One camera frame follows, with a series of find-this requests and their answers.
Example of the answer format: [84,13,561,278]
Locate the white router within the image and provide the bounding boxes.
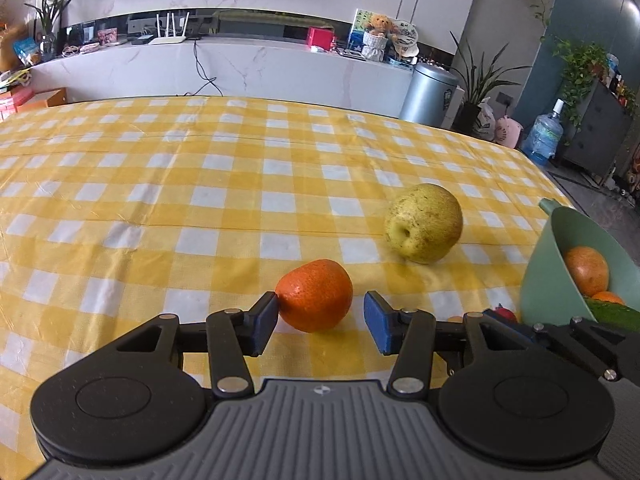
[149,11,192,46]

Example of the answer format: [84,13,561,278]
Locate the yellow checked tablecloth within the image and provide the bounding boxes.
[0,95,576,471]

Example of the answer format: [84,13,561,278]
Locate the stacked cardboard boxes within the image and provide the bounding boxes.
[0,85,68,122]

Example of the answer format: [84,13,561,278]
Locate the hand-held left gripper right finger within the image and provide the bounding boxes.
[363,290,506,402]

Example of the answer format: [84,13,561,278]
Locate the slim green plant in vase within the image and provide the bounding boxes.
[24,0,85,57]

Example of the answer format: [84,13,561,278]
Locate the yellow-green pear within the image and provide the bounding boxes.
[384,183,463,264]

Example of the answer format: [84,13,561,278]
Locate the silver round trash can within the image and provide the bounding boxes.
[398,62,460,129]

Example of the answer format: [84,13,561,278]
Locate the blue water jug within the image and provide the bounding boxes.
[521,99,565,167]

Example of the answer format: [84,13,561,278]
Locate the green cucumber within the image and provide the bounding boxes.
[584,299,640,332]

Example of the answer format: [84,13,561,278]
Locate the pink pig-shaped appliance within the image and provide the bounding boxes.
[495,115,524,149]

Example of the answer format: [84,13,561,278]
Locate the teddy bear in white basket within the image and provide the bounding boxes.
[362,13,394,64]

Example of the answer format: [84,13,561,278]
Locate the reddish yellow pear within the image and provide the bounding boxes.
[562,246,611,297]

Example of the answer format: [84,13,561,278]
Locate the red box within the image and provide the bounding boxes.
[306,26,335,52]

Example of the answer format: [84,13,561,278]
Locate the dark grey cabinet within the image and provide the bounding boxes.
[562,77,635,177]

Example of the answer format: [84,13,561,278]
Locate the brown stuffed toy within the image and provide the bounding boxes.
[0,22,42,72]

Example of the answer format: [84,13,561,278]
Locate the white plastic bag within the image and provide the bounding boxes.
[473,100,497,141]

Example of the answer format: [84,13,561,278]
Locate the colourful picture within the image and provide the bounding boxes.
[348,8,397,54]

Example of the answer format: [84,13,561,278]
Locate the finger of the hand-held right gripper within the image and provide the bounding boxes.
[492,316,623,382]
[570,317,640,368]

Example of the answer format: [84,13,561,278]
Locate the black cable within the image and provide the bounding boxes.
[192,40,224,97]

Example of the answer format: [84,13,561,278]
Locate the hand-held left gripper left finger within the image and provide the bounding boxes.
[115,292,278,400]

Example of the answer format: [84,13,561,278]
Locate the leafy green trailing plant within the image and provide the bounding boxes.
[551,36,609,128]

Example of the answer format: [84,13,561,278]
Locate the white marble television console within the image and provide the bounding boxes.
[29,7,455,127]

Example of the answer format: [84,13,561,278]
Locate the long-leaf plant in black pot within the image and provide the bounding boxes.
[446,30,534,134]

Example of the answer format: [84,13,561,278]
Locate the green plastic bowl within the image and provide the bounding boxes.
[520,198,640,332]

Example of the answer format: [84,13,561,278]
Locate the round paper fan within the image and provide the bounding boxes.
[390,20,422,62]

